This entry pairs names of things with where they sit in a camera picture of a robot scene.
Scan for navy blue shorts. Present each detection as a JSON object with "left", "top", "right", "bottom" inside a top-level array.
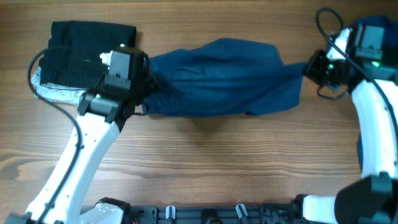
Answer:
[{"left": 142, "top": 38, "right": 306, "bottom": 117}]

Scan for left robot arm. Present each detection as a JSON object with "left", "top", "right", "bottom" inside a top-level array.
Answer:
[{"left": 6, "top": 45, "right": 159, "bottom": 223}]

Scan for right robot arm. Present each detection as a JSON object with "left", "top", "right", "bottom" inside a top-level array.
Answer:
[{"left": 283, "top": 23, "right": 397, "bottom": 223}]

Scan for blue t-shirt pile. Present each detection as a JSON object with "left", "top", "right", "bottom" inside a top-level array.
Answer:
[{"left": 329, "top": 17, "right": 397, "bottom": 179}]

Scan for folded black garment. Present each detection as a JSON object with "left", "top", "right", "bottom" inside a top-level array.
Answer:
[{"left": 39, "top": 21, "right": 136, "bottom": 89}]

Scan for folded light grey garment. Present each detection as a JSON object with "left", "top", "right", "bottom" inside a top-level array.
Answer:
[{"left": 30, "top": 67, "right": 86, "bottom": 106}]

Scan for left black cable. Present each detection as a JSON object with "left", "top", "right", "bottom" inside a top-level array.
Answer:
[{"left": 27, "top": 47, "right": 150, "bottom": 224}]

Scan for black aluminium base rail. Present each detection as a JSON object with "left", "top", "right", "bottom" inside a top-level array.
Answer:
[{"left": 125, "top": 203, "right": 309, "bottom": 224}]

